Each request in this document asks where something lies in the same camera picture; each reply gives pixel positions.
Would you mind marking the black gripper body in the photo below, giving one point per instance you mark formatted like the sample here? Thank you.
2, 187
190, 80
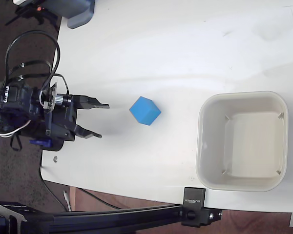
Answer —
61, 122

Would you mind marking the blue cube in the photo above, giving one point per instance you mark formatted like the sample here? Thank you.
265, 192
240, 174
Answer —
144, 111

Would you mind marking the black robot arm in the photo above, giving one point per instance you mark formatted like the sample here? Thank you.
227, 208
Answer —
22, 97

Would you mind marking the white square plastic bin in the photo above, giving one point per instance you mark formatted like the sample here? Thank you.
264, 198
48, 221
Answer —
249, 143

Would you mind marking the small metal nut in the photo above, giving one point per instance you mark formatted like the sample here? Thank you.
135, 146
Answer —
55, 159

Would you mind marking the gray device base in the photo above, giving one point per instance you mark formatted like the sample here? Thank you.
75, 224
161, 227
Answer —
77, 12

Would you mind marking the black table clamp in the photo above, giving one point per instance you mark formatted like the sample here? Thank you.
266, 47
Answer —
194, 207

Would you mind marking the gripper camera board with lens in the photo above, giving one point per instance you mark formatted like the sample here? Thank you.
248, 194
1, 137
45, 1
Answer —
62, 99

